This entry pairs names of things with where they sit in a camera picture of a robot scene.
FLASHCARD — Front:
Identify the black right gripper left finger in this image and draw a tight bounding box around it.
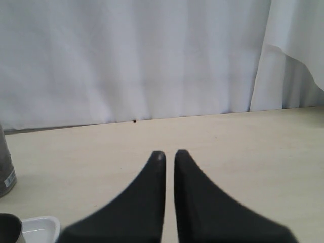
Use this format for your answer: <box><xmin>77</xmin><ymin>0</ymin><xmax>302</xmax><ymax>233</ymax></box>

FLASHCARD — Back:
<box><xmin>58</xmin><ymin>151</ymin><xmax>166</xmax><ymax>242</ymax></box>

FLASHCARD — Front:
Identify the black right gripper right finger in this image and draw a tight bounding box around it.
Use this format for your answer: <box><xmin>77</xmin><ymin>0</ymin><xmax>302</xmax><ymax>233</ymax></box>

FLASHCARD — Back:
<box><xmin>174</xmin><ymin>150</ymin><xmax>296</xmax><ymax>242</ymax></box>

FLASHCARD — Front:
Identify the steel mug with kibble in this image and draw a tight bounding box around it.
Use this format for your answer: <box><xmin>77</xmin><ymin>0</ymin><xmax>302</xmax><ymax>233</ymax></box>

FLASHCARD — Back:
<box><xmin>0</xmin><ymin>213</ymin><xmax>26</xmax><ymax>243</ymax></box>

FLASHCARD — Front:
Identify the white plastic tray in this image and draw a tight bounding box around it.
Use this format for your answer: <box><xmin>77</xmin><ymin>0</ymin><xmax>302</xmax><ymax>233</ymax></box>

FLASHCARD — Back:
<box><xmin>22</xmin><ymin>216</ymin><xmax>61</xmax><ymax>243</ymax></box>

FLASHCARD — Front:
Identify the translucent plastic tall container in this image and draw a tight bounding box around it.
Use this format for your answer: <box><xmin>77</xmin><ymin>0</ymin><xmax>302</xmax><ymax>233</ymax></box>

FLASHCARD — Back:
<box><xmin>0</xmin><ymin>127</ymin><xmax>17</xmax><ymax>197</ymax></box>

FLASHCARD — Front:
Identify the white curtain backdrop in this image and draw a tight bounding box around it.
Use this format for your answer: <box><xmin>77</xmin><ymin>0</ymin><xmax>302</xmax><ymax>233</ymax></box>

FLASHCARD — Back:
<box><xmin>1</xmin><ymin>1</ymin><xmax>323</xmax><ymax>130</ymax></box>

